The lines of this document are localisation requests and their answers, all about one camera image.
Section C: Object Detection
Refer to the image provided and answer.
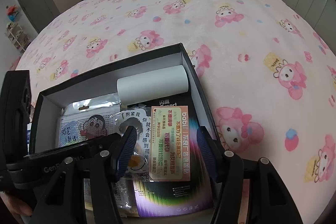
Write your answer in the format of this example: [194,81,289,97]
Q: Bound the white paper roll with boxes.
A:
[117,65,190,106]

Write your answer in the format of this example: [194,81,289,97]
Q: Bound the clear cartoon sticker packet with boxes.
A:
[110,107,153,175]

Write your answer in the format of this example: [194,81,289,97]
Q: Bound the cartoon boy bead packet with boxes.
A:
[57,94,138,217]

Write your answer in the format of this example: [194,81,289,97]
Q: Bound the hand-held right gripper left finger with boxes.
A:
[31,126,138,224]

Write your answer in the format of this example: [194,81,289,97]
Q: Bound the pink cartoon printed blanket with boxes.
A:
[9,0,336,224]

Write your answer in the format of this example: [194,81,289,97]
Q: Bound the person's left hand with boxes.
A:
[0,191,34,217]

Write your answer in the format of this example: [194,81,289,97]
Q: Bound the black rainbow screen protector box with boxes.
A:
[133,100,215,217]

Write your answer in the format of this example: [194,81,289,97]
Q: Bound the red and blue toy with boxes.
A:
[6,5,21,22]

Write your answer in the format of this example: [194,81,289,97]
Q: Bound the yellow pink sticker card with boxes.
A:
[148,105,191,183]

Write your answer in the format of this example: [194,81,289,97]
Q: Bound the black cardboard box white inside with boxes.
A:
[28,42,219,217]

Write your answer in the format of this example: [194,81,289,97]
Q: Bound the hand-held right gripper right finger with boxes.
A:
[196,126,296,224]

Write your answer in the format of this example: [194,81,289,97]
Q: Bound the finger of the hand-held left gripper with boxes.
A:
[86,133,123,161]

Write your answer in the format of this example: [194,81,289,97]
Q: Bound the white toy shelf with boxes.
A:
[5,21,30,53]

